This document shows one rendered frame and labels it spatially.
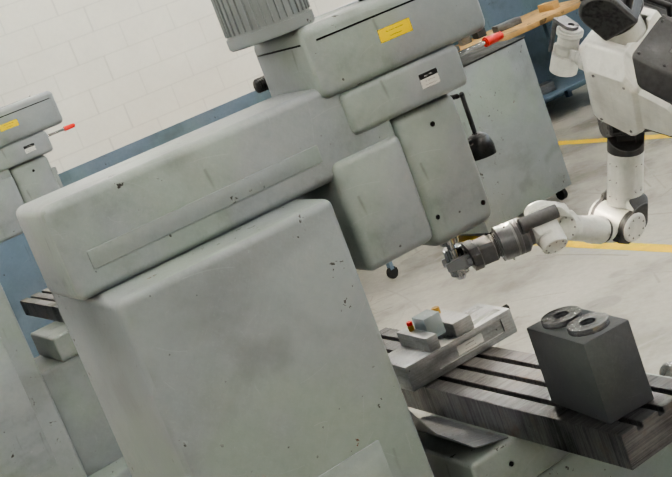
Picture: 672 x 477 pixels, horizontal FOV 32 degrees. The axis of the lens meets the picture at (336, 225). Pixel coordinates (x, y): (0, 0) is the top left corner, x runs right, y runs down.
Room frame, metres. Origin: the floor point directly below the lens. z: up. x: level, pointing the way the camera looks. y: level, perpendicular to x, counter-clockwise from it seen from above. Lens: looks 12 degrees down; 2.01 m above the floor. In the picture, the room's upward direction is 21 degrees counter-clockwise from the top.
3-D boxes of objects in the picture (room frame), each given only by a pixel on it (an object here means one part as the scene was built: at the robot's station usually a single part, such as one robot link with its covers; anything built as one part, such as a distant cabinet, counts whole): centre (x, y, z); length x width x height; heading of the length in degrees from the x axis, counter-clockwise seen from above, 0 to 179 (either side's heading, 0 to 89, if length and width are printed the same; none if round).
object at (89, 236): (2.49, 0.21, 1.66); 0.80 x 0.23 x 0.20; 117
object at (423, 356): (2.93, -0.16, 0.98); 0.35 x 0.15 x 0.11; 115
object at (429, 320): (2.92, -0.13, 1.04); 0.06 x 0.05 x 0.06; 25
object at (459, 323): (2.95, -0.19, 1.02); 0.15 x 0.06 x 0.04; 25
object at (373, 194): (2.63, -0.07, 1.47); 0.24 x 0.19 x 0.26; 27
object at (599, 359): (2.36, -0.40, 1.03); 0.22 x 0.12 x 0.20; 19
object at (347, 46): (2.71, -0.23, 1.81); 0.47 x 0.26 x 0.16; 117
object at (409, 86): (2.70, -0.20, 1.68); 0.34 x 0.24 x 0.10; 117
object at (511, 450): (2.71, -0.24, 0.79); 0.50 x 0.35 x 0.12; 117
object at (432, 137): (2.71, -0.24, 1.47); 0.21 x 0.19 x 0.32; 27
